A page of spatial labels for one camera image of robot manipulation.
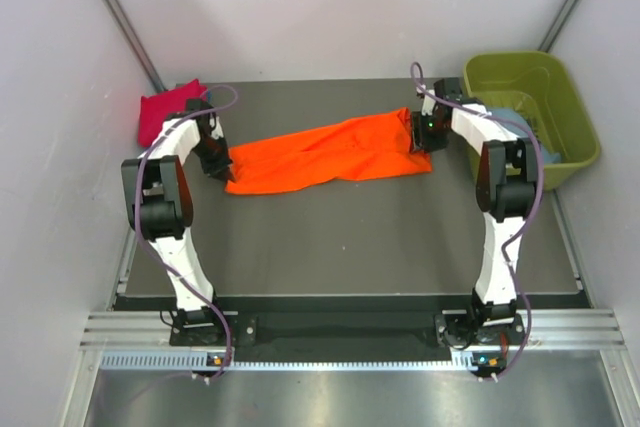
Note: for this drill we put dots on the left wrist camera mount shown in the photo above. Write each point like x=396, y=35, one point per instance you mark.
x=215, y=127

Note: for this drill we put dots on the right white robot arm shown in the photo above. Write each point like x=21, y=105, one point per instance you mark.
x=508, y=192

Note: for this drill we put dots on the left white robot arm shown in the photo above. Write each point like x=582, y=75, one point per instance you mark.
x=160, y=211

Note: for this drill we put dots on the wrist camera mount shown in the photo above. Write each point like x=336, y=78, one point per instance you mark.
x=428, y=101
x=215, y=127

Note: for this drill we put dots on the orange t shirt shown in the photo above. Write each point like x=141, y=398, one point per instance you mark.
x=363, y=148

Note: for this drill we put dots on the olive green plastic bin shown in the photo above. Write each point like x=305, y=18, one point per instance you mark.
x=537, y=86

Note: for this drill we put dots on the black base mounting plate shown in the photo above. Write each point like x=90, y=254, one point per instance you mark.
x=430, y=329

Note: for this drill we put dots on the light blue t shirt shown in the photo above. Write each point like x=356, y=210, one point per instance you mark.
x=540, y=142

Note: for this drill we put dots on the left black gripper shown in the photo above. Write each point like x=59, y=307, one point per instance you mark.
x=219, y=169

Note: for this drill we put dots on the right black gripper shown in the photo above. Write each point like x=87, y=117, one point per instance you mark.
x=420, y=138

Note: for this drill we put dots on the slotted grey cable duct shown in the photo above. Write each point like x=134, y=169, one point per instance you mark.
x=210, y=362

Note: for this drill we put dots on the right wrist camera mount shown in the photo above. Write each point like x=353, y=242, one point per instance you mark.
x=428, y=101

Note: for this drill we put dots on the folded pink t shirt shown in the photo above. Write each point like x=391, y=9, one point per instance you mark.
x=156, y=108

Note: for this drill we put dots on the aluminium frame rail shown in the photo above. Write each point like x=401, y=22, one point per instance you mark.
x=564, y=329

